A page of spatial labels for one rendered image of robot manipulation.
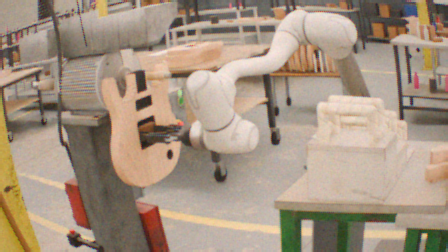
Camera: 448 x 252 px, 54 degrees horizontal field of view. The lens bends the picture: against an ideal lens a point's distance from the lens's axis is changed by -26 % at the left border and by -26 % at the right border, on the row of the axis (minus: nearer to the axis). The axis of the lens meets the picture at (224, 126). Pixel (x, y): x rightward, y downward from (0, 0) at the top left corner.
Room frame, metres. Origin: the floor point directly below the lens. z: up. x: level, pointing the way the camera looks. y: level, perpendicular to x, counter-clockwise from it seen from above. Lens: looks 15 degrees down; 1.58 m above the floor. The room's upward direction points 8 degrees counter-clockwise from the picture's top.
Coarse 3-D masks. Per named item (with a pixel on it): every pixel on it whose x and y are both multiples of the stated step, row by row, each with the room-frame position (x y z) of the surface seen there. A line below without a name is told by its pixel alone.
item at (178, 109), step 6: (174, 90) 2.30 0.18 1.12; (168, 96) 2.25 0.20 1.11; (174, 96) 2.28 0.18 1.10; (174, 102) 2.27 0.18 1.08; (174, 108) 2.27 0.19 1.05; (180, 108) 2.30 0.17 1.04; (174, 114) 2.26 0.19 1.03; (180, 114) 2.30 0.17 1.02; (180, 120) 2.29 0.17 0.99; (186, 120) 2.32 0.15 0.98
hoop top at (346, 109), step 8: (320, 104) 1.42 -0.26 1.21; (328, 104) 1.41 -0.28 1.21; (336, 104) 1.39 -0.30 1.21; (344, 104) 1.38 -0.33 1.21; (328, 112) 1.40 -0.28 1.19; (336, 112) 1.39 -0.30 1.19; (344, 112) 1.37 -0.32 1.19; (352, 112) 1.35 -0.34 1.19; (360, 112) 1.34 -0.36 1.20; (368, 112) 1.32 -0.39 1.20
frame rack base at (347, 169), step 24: (312, 144) 1.42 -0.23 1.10; (336, 144) 1.39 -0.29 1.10; (360, 144) 1.35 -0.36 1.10; (384, 144) 1.31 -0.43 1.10; (312, 168) 1.43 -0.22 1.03; (336, 168) 1.38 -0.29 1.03; (360, 168) 1.33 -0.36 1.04; (384, 168) 1.28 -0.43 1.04; (312, 192) 1.43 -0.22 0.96; (336, 192) 1.38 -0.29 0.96; (360, 192) 1.33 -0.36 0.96; (384, 192) 1.28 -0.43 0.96
